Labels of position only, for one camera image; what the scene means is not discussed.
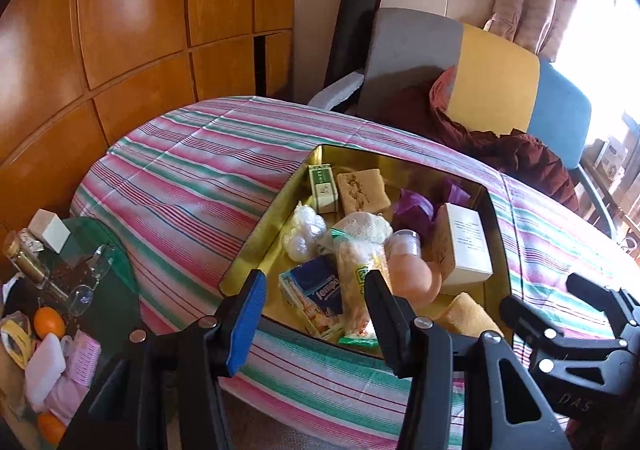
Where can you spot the white foam block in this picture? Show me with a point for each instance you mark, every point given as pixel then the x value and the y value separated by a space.
pixel 45 370

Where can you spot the green glass side table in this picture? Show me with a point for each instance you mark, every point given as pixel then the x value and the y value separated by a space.
pixel 120 275

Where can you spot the cream cardboard box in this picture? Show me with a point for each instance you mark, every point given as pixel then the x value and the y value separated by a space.
pixel 465 242

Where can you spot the striped tablecloth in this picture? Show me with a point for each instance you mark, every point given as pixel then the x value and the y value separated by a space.
pixel 175 180

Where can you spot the gold tin box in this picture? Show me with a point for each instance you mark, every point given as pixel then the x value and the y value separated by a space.
pixel 370 160

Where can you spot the clear snack packet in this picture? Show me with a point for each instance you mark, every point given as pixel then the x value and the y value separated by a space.
pixel 355 280

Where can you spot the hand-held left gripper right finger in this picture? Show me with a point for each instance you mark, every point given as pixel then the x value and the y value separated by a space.
pixel 390 325

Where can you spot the white printed carton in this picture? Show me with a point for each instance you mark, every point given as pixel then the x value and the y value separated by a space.
pixel 611 157

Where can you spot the wooden panelled cabinet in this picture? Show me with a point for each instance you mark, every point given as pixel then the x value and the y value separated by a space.
pixel 125 5

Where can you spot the purple plastic bag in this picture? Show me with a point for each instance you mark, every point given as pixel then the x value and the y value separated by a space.
pixel 412 207

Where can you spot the pink ribbed pouch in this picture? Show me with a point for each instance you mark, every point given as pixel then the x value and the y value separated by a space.
pixel 85 360

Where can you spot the pink cloth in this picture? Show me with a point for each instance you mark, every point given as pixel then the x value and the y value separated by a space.
pixel 65 400

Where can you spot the eyeglasses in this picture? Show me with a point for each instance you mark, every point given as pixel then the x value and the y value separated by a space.
pixel 82 300

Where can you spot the peach bottle with clear cap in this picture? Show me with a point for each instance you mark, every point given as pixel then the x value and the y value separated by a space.
pixel 412 275

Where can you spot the dark red jacket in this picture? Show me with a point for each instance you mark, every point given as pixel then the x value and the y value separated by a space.
pixel 500 145

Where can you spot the white plastic bag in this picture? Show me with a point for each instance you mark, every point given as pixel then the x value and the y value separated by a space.
pixel 302 230

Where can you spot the grey yellow blue sofa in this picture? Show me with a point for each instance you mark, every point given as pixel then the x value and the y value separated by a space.
pixel 495 70

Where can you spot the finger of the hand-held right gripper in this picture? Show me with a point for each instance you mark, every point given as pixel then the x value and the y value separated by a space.
pixel 522 317
pixel 600 295

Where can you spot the glass bottle with gold cap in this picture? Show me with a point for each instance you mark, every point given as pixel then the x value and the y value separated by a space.
pixel 27 262

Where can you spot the green white small box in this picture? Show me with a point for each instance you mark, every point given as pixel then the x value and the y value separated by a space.
pixel 322 187

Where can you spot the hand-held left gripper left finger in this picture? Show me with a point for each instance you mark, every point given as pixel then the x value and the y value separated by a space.
pixel 245 325

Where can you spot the brown sponge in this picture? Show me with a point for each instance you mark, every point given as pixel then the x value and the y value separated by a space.
pixel 362 192

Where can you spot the yellow sponge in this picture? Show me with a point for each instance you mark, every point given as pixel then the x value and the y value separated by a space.
pixel 467 317

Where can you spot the wooden shelf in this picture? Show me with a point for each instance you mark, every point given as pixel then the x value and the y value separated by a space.
pixel 615 200

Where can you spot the yellow white band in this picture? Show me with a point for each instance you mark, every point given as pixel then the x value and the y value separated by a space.
pixel 15 342

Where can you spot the black rolled mat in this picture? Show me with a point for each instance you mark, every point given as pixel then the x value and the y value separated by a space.
pixel 350 30

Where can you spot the orange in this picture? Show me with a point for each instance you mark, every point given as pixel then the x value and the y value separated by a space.
pixel 51 427
pixel 49 322

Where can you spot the blue tissue pack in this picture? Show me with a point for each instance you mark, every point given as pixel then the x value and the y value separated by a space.
pixel 312 292

